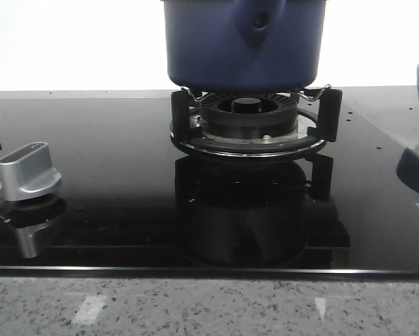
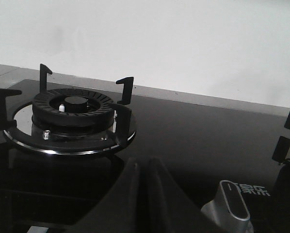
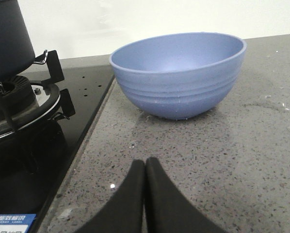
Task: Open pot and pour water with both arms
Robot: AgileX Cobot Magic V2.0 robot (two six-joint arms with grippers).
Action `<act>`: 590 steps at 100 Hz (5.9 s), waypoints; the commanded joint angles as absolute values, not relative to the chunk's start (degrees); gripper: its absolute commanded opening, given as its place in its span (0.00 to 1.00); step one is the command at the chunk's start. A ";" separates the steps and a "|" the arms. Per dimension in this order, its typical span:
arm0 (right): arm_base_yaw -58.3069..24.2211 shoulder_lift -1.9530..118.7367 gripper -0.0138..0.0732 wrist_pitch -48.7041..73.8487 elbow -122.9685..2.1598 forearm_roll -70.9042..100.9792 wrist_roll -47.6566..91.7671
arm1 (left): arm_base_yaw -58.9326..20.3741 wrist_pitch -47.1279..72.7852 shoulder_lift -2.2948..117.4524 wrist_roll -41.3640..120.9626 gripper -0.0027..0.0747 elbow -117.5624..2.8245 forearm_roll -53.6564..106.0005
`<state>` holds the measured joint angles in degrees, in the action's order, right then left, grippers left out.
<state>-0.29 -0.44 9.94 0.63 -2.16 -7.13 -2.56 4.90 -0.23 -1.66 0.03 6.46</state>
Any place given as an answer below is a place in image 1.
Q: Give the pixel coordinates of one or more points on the black pot support grate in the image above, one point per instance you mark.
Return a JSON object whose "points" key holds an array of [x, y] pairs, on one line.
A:
{"points": [[318, 113]]}

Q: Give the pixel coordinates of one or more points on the dark blue cooking pot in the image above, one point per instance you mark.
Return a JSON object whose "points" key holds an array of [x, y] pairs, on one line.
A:
{"points": [[243, 46]]}

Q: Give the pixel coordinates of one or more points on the black gas burner head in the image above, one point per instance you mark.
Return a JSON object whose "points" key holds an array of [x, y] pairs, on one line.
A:
{"points": [[248, 117]]}

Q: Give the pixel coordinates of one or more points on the black glass cooktop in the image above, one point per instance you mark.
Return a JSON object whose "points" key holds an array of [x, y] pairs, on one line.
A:
{"points": [[130, 204]]}

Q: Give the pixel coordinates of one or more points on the silver stove control knob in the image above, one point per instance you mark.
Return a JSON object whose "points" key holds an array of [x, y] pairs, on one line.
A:
{"points": [[28, 173]]}

